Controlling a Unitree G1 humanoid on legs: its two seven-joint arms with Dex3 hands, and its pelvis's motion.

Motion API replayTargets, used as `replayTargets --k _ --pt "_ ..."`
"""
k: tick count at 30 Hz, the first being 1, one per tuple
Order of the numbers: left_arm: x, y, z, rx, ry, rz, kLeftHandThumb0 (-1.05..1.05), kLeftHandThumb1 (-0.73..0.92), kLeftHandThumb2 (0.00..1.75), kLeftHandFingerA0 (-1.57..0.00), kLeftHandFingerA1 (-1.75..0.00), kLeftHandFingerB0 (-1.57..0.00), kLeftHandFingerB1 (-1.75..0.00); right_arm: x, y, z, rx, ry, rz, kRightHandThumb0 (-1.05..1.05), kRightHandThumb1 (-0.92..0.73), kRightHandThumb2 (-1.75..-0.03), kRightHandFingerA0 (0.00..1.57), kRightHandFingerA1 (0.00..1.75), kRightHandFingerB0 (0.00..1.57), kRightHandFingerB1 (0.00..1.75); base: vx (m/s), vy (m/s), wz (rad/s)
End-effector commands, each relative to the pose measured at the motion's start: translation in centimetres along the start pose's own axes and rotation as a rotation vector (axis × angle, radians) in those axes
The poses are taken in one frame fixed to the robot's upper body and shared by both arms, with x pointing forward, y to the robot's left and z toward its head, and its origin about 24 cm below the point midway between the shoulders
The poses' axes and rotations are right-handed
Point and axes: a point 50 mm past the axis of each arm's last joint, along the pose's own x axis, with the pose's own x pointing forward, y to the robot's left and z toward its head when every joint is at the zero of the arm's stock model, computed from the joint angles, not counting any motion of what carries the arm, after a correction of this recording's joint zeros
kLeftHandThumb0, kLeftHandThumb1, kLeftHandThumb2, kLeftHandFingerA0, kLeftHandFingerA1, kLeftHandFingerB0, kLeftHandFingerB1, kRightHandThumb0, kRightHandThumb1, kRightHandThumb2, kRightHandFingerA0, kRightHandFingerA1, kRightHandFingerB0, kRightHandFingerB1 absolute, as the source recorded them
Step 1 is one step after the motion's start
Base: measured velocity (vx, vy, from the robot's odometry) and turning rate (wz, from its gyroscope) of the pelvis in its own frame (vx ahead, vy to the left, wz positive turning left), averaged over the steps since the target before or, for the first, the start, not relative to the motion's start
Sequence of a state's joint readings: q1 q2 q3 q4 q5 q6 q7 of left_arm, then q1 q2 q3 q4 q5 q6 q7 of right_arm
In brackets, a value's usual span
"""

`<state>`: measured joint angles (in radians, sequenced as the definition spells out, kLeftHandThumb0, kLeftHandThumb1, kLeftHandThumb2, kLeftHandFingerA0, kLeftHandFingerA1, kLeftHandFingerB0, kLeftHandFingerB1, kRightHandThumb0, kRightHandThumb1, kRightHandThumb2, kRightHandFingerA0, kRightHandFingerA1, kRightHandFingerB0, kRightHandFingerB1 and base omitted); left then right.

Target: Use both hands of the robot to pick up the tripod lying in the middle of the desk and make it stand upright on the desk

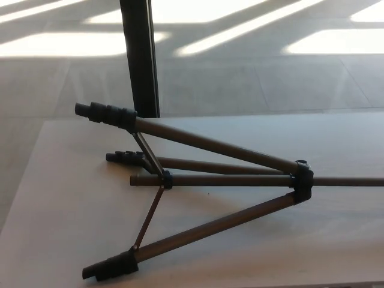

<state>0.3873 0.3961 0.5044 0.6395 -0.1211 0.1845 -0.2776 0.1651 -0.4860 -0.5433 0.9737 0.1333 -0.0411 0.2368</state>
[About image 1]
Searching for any brown black camera tripod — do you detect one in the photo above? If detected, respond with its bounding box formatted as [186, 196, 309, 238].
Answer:
[74, 101, 384, 283]

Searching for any black vertical pillar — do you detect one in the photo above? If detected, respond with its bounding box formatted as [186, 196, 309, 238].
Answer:
[119, 0, 161, 119]

